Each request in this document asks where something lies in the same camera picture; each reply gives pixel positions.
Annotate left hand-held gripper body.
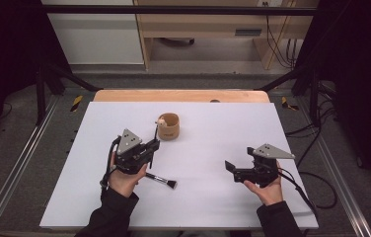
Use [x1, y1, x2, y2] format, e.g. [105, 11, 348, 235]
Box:
[112, 128, 151, 176]

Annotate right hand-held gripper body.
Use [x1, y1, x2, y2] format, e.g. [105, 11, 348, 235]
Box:
[233, 142, 296, 189]

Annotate wooden cup with duck figure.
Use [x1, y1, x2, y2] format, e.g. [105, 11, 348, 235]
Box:
[155, 112, 181, 141]

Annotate large black makeup brush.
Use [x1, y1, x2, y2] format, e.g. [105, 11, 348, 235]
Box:
[145, 172, 179, 191]

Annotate person's right hand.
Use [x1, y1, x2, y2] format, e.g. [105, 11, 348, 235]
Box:
[243, 160, 284, 207]

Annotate person's left hand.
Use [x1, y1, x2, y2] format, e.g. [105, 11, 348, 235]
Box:
[109, 153, 149, 198]

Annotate white table board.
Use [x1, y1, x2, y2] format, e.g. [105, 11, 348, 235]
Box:
[38, 101, 320, 230]

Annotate yellow black tape piece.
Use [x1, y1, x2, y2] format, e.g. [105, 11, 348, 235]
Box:
[70, 95, 85, 113]
[280, 96, 300, 112]

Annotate black metal stand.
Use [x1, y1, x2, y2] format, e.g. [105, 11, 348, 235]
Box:
[35, 60, 104, 126]
[255, 63, 322, 127]

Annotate white cabinet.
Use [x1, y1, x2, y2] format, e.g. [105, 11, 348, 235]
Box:
[40, 0, 145, 65]

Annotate light wooden desk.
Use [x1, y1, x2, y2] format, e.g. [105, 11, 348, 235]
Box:
[133, 0, 320, 71]

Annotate black curtain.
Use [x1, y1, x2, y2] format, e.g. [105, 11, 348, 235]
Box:
[296, 0, 371, 194]
[0, 0, 73, 161]

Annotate black metal crossbar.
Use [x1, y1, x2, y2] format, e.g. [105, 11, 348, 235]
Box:
[40, 4, 320, 16]

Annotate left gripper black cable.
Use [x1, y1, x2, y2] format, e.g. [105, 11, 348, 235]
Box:
[99, 135, 122, 198]

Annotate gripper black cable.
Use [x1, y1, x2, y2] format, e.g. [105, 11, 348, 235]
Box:
[277, 167, 338, 216]
[99, 135, 122, 198]

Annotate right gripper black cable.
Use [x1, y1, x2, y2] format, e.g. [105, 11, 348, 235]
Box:
[277, 167, 338, 216]

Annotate aluminium floor rail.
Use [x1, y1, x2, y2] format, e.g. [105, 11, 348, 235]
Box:
[0, 94, 60, 237]
[296, 97, 371, 237]

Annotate black floor cables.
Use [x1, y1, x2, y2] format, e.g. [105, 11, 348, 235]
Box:
[284, 80, 337, 167]

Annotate black hanging cables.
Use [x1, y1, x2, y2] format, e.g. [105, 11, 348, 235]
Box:
[261, 1, 299, 71]

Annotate grey desk handle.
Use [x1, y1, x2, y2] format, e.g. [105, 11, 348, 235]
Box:
[234, 28, 263, 37]

